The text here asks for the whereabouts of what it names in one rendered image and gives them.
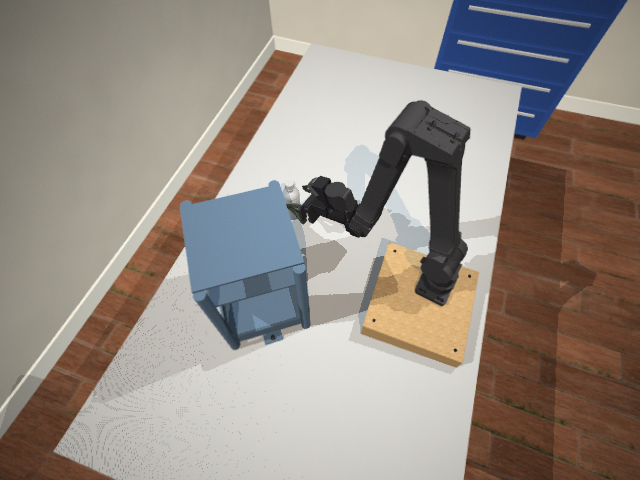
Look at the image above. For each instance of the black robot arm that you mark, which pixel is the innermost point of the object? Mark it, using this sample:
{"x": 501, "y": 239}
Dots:
{"x": 408, "y": 134}

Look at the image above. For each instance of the blue shelving unit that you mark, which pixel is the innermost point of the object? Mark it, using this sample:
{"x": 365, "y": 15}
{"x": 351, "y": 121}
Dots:
{"x": 242, "y": 249}

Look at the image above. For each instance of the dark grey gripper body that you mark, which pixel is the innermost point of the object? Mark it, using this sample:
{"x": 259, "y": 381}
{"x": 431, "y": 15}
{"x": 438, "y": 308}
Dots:
{"x": 306, "y": 208}

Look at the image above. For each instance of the grey bottle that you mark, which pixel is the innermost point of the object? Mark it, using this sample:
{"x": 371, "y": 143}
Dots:
{"x": 291, "y": 195}

